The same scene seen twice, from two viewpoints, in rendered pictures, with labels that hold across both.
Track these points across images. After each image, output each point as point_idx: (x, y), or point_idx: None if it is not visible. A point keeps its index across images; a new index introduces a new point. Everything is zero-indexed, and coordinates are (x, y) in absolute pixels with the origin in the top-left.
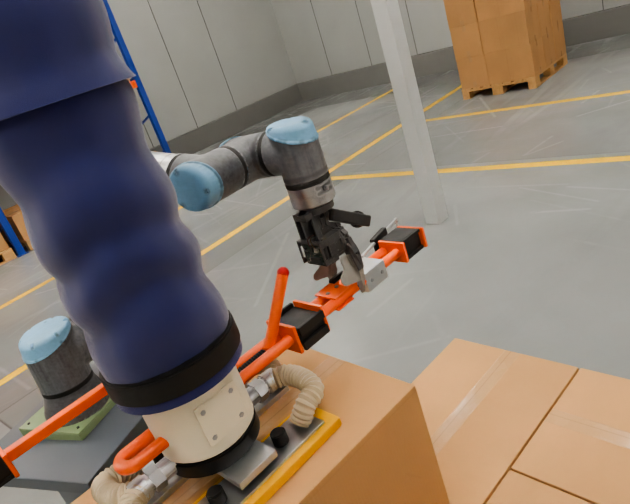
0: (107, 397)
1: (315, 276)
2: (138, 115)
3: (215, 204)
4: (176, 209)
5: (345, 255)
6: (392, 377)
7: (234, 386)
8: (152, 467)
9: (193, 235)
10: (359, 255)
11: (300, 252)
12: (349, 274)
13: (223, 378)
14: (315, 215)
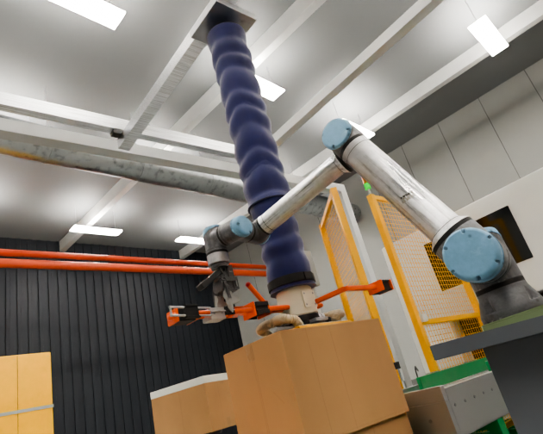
0: (484, 322)
1: (238, 299)
2: (252, 219)
3: (256, 244)
4: (259, 244)
5: (219, 295)
6: (230, 352)
7: (277, 305)
8: None
9: (261, 254)
10: (213, 299)
11: (238, 282)
12: (222, 305)
13: (276, 298)
14: (222, 270)
